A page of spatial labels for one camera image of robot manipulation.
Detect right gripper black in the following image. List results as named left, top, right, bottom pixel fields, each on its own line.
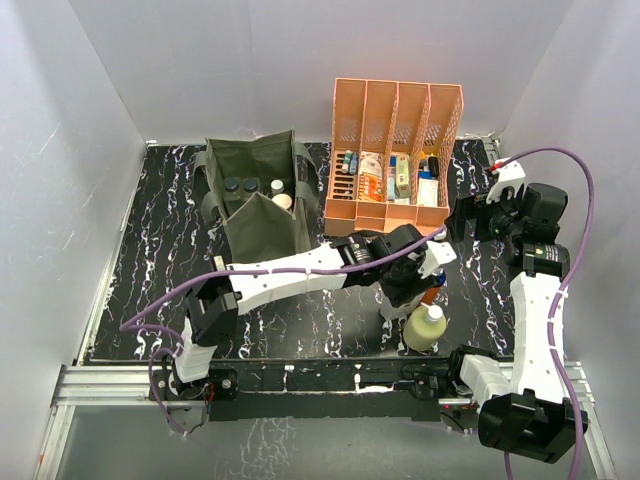
left=444, top=184, right=524, bottom=244

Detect dark blue orange pump bottle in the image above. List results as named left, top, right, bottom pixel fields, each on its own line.
left=421, top=271, right=446, bottom=305

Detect white bottle grey cap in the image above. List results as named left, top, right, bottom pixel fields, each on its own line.
left=380, top=297, right=421, bottom=321

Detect brown pump bottle white top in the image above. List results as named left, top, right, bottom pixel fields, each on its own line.
left=272, top=193, right=293, bottom=210

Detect small clear bottle white cap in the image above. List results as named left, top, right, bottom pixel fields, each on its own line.
left=270, top=179, right=285, bottom=198

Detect olive green canvas bag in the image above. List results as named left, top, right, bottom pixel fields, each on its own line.
left=192, top=130, right=320, bottom=263

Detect clear square bottle yellow liquid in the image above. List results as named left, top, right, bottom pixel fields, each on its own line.
left=242, top=177, right=261, bottom=201

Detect clear square bottle black label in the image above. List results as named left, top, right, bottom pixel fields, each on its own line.
left=223, top=177, right=244, bottom=216

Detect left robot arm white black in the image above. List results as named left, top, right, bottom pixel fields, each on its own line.
left=166, top=224, right=455, bottom=399

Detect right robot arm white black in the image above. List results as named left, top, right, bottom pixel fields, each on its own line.
left=445, top=183, right=588, bottom=464

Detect pale yellow bottle white cap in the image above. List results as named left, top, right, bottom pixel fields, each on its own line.
left=402, top=303, right=447, bottom=352

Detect white box in organizer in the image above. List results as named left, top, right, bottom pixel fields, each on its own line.
left=417, top=177, right=439, bottom=207

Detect green white small box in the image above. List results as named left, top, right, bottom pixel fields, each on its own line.
left=388, top=153, right=413, bottom=204

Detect red white snack packet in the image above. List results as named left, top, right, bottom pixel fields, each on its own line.
left=358, top=151, right=383, bottom=202

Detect orange plastic file organizer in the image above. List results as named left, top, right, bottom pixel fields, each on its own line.
left=324, top=78, right=464, bottom=236

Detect small blue tubes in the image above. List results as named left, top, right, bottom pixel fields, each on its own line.
left=341, top=150, right=358, bottom=176

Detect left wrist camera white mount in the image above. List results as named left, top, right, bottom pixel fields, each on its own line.
left=418, top=241, right=456, bottom=279

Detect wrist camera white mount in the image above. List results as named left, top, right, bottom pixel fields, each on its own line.
left=418, top=241, right=456, bottom=279
left=486, top=157, right=526, bottom=204

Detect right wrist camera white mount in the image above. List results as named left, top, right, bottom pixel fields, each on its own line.
left=486, top=157, right=526, bottom=204

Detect black front rail frame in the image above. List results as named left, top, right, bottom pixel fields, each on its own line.
left=150, top=347, right=473, bottom=422

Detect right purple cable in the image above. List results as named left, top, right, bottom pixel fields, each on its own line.
left=499, top=146, right=596, bottom=480

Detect purple cable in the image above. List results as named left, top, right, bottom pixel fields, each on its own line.
left=118, top=224, right=449, bottom=436
left=499, top=146, right=596, bottom=480

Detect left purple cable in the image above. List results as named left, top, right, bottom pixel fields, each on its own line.
left=118, top=224, right=449, bottom=436

